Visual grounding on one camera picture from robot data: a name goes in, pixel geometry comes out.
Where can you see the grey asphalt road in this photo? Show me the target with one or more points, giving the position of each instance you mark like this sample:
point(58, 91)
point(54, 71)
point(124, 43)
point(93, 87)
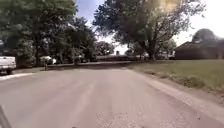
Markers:
point(100, 100)

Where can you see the medium dark green tree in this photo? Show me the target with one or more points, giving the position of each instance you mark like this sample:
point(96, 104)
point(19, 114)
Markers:
point(81, 40)

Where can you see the large broad-crowned tree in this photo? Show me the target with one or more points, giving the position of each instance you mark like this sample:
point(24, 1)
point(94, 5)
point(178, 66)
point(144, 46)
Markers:
point(150, 23)

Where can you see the green grass lawn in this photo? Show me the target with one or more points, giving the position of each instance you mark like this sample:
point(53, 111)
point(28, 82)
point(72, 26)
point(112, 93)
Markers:
point(193, 71)

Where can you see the big leafy tree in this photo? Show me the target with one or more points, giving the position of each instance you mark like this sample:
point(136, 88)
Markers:
point(33, 26)

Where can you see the red brick house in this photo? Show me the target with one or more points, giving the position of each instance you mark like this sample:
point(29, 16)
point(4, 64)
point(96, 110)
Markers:
point(200, 50)

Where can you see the dark round tree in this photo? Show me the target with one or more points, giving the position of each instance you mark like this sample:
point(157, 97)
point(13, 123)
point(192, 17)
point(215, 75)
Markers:
point(204, 35)

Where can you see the white pickup truck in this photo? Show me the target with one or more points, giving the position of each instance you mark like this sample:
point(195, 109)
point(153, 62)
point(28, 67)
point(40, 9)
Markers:
point(6, 63)

